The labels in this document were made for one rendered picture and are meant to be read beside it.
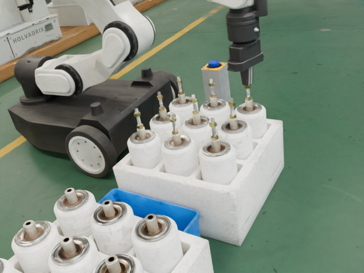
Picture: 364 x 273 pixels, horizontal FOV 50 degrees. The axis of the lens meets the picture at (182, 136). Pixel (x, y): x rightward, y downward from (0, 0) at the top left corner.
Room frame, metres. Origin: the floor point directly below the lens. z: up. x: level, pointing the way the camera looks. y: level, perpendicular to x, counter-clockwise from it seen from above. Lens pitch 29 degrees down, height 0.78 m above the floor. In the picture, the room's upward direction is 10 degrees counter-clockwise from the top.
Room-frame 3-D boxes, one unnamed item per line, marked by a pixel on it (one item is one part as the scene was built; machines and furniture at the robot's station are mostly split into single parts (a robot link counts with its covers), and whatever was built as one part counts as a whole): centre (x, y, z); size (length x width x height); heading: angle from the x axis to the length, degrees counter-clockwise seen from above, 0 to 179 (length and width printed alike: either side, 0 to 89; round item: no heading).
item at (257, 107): (1.05, -0.22, 0.25); 0.08 x 0.08 x 0.01
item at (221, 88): (1.31, -0.16, 0.16); 0.07 x 0.07 x 0.31; 55
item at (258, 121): (1.05, -0.22, 0.16); 0.10 x 0.10 x 0.18
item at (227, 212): (1.02, -0.05, 0.09); 0.39 x 0.39 x 0.18; 55
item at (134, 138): (1.00, 0.11, 0.25); 0.08 x 0.08 x 0.01
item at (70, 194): (0.75, 0.28, 0.26); 0.02 x 0.02 x 0.03
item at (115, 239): (0.68, 0.18, 0.16); 0.10 x 0.10 x 0.18
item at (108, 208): (0.68, 0.18, 0.26); 0.02 x 0.02 x 0.03
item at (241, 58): (1.05, -0.22, 0.45); 0.13 x 0.10 x 0.12; 127
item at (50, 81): (1.61, 0.42, 0.28); 0.21 x 0.20 x 0.13; 58
